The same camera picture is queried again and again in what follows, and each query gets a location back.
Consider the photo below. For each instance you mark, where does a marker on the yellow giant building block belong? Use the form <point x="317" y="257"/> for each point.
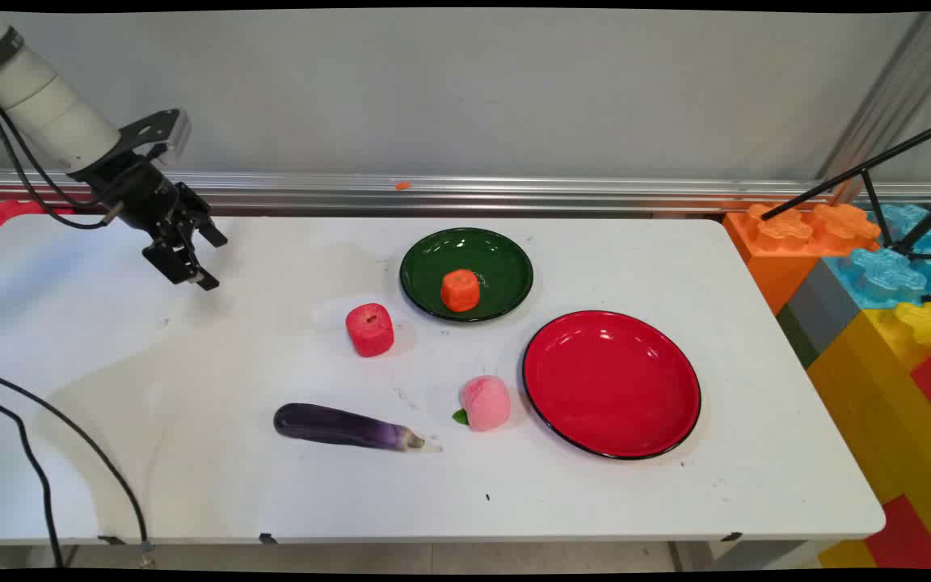
<point x="886" y="404"/>

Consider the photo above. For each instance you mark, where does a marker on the orange giant building block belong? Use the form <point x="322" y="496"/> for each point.
<point x="781" y="242"/>

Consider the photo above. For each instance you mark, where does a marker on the black tripod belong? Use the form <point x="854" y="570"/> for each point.
<point x="861" y="171"/>

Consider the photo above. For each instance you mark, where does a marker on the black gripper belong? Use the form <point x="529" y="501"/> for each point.
<point x="138" y="194"/>

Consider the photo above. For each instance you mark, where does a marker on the blue giant building block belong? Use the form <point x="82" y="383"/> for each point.
<point x="886" y="275"/>

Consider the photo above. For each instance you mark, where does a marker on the aluminium rail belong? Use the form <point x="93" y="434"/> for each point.
<point x="514" y="196"/>

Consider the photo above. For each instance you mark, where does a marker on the grey giant building block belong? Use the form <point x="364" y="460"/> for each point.
<point x="825" y="311"/>

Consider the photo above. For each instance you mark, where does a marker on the dark green plate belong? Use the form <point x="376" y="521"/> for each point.
<point x="498" y="263"/>

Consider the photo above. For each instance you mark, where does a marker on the orange toy fruit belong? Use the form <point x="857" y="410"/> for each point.
<point x="461" y="291"/>

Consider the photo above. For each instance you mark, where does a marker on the red toy apple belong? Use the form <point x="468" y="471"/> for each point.
<point x="369" y="330"/>

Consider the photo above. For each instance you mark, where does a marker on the red plastic object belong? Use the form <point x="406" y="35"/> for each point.
<point x="1" y="217"/>

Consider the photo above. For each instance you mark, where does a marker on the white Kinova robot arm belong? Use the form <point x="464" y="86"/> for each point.
<point x="45" y="109"/>

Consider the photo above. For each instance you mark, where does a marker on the purple toy eggplant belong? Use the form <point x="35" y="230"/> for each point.
<point x="336" y="424"/>

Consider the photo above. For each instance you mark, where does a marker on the pink toy peach with leaf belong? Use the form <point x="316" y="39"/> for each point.
<point x="486" y="402"/>

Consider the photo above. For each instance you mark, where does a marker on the red plate with black rim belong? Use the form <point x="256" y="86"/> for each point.
<point x="611" y="384"/>

